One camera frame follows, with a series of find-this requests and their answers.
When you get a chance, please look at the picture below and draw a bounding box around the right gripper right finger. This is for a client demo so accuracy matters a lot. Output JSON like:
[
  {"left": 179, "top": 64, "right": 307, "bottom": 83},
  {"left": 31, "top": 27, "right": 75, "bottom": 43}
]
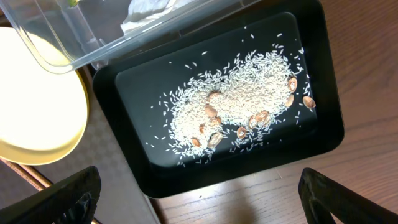
[{"left": 298, "top": 167, "right": 397, "bottom": 223}]

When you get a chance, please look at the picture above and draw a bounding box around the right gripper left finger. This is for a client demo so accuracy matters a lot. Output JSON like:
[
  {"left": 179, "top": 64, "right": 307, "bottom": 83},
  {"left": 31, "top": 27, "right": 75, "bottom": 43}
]
[{"left": 1, "top": 166, "right": 101, "bottom": 224}]

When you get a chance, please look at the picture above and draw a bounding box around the wooden chopstick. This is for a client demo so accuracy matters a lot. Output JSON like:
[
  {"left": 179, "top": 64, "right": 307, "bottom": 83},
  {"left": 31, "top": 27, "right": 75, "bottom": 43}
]
[{"left": 1, "top": 159, "right": 53, "bottom": 191}]

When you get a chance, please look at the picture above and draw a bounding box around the yellow round plate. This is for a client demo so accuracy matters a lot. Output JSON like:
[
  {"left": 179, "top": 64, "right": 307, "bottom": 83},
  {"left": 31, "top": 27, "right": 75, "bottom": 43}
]
[{"left": 1, "top": 27, "right": 90, "bottom": 166}]

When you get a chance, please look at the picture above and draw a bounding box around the green snack wrapper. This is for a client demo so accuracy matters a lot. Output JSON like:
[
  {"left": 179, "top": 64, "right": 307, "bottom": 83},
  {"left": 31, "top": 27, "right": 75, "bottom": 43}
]
[{"left": 68, "top": 0, "right": 79, "bottom": 7}]

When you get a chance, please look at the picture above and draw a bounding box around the white tissue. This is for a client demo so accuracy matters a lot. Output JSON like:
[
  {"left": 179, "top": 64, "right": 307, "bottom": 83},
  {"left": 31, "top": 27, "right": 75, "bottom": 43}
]
[{"left": 121, "top": 0, "right": 194, "bottom": 34}]

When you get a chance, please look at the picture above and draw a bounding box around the black waste tray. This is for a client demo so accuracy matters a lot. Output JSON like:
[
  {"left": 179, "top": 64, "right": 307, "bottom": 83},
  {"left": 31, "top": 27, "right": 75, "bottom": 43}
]
[{"left": 93, "top": 1, "right": 345, "bottom": 198}]

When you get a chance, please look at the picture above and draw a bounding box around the spilled rice food waste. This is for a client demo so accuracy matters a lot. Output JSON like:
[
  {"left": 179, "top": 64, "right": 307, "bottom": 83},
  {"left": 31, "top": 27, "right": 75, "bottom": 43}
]
[{"left": 143, "top": 32, "right": 317, "bottom": 167}]

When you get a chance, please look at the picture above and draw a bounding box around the clear plastic waste bin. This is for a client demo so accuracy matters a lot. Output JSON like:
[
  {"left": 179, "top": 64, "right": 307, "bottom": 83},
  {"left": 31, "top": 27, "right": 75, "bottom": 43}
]
[{"left": 1, "top": 0, "right": 254, "bottom": 74}]

